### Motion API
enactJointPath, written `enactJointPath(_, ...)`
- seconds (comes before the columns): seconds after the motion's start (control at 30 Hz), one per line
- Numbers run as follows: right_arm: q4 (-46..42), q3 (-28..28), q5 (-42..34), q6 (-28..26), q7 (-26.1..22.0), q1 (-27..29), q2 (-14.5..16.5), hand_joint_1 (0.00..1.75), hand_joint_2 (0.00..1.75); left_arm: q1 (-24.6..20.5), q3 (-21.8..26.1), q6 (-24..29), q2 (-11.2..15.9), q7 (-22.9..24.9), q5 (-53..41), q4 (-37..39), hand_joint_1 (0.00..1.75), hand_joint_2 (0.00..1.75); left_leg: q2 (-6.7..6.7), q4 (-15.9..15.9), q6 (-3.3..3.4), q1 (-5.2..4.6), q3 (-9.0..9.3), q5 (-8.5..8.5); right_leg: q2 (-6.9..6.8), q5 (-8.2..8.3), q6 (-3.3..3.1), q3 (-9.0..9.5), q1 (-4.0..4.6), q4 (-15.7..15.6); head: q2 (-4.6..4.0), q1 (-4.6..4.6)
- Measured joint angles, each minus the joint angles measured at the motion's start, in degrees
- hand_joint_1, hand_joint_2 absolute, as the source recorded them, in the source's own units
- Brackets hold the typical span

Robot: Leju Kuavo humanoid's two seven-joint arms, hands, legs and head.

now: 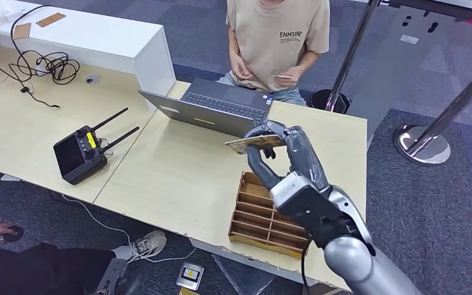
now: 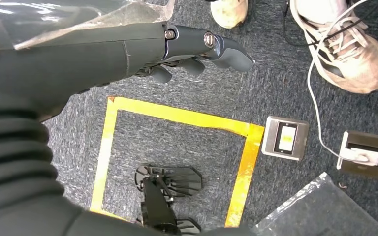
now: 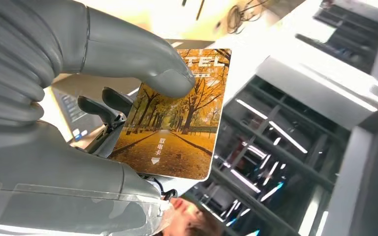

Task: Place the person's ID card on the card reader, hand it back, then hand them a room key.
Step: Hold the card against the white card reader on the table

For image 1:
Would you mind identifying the person's left hand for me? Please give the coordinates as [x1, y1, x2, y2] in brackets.
[274, 65, 303, 89]

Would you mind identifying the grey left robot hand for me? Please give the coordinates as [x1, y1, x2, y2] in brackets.
[95, 258, 128, 295]

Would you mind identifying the person's right hand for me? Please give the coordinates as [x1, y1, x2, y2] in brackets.
[229, 55, 254, 81]

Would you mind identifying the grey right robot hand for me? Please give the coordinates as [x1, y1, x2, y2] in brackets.
[244, 119, 332, 193]

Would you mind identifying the yellow patterned card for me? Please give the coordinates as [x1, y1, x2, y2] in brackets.
[224, 134, 288, 155]

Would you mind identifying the person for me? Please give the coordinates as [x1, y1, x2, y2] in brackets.
[216, 0, 331, 108]
[0, 221, 168, 295]

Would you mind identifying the black round puck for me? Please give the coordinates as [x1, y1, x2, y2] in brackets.
[2, 226, 24, 243]

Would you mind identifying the grey laptop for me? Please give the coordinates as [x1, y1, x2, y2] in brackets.
[138, 77, 274, 140]

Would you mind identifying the metal floor socket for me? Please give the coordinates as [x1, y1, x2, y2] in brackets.
[176, 262, 205, 291]

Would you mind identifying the brown cardboard organizer tray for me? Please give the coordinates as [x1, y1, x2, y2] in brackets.
[227, 171, 312, 261]

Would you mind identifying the black remote controller with antennas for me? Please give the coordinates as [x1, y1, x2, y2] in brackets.
[52, 107, 140, 186]

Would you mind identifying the white desk underframe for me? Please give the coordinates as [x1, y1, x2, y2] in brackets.
[189, 238, 326, 295]

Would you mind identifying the grey metal sign panel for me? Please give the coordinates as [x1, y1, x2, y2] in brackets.
[347, 4, 472, 140]

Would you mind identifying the white counter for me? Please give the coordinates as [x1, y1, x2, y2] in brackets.
[0, 0, 177, 97]

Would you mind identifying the white plug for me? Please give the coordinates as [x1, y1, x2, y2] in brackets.
[35, 58, 50, 77]

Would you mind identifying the long brown cardboard piece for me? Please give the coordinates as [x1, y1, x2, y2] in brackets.
[35, 12, 67, 28]

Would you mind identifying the small brown cardboard piece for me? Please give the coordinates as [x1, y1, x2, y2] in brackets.
[12, 22, 33, 41]

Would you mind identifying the white power adapter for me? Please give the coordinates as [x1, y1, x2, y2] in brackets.
[0, 9, 29, 23]

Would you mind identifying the chrome post with black base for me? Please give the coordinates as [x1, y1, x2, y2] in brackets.
[310, 0, 384, 115]

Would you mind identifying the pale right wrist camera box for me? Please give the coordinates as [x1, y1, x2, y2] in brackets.
[269, 171, 334, 222]

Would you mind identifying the white floor cable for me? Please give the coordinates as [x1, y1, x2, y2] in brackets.
[61, 194, 196, 264]

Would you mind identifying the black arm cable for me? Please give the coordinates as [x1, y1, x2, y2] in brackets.
[299, 240, 314, 295]

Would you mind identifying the thin wire loop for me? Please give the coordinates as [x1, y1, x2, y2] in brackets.
[96, 137, 116, 159]

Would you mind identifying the black tangled cable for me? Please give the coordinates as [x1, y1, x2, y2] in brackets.
[0, 4, 81, 109]

